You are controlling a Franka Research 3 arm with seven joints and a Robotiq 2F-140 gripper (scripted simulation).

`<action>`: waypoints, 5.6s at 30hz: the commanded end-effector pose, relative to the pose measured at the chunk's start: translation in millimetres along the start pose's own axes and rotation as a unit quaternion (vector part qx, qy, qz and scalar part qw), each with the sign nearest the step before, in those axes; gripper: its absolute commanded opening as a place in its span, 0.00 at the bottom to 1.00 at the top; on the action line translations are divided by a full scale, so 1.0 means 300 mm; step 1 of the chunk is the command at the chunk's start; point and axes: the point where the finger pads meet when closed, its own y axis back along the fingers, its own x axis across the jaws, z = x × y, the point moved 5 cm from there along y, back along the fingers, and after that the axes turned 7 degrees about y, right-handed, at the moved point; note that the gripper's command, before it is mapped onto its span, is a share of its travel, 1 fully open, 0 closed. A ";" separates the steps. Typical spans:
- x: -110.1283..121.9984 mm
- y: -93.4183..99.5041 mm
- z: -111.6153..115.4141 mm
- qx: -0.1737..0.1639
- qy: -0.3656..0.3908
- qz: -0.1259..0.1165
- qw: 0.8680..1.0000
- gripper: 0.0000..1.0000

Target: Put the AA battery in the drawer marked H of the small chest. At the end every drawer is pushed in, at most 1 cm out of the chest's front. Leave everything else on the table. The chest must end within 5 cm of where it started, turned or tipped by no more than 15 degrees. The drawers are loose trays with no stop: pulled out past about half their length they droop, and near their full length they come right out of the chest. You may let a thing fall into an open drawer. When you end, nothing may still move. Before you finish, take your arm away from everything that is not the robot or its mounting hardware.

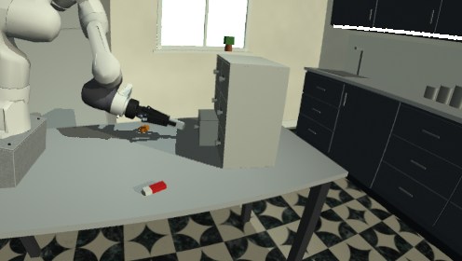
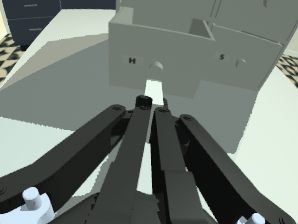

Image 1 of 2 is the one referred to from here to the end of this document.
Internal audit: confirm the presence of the small grey chest of drawers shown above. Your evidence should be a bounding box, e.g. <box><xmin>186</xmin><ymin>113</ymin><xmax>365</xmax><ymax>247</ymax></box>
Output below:
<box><xmin>217</xmin><ymin>54</ymin><xmax>291</xmax><ymax>169</ymax></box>

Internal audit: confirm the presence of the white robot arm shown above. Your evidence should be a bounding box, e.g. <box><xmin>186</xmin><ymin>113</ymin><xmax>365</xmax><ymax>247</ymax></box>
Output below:
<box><xmin>0</xmin><ymin>0</ymin><xmax>132</xmax><ymax>139</ymax></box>

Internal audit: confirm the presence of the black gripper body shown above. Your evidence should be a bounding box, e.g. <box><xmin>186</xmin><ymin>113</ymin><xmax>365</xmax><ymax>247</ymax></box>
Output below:
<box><xmin>125</xmin><ymin>99</ymin><xmax>150</xmax><ymax>119</ymax></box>

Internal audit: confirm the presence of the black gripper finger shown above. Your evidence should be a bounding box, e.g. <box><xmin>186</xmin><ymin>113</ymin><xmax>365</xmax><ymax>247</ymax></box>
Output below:
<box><xmin>143</xmin><ymin>106</ymin><xmax>170</xmax><ymax>118</ymax></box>
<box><xmin>138</xmin><ymin>108</ymin><xmax>185</xmax><ymax>131</ymax></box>

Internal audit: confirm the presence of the grey drawer front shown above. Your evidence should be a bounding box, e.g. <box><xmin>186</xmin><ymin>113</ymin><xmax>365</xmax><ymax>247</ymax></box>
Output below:
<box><xmin>217</xmin><ymin>93</ymin><xmax>227</xmax><ymax>134</ymax></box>
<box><xmin>212</xmin><ymin>84</ymin><xmax>220</xmax><ymax>114</ymax></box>
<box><xmin>213</xmin><ymin>57</ymin><xmax>222</xmax><ymax>88</ymax></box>
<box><xmin>195</xmin><ymin>109</ymin><xmax>219</xmax><ymax>145</ymax></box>
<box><xmin>215</xmin><ymin>123</ymin><xmax>224</xmax><ymax>164</ymax></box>
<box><xmin>219</xmin><ymin>61</ymin><xmax>230</xmax><ymax>99</ymax></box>

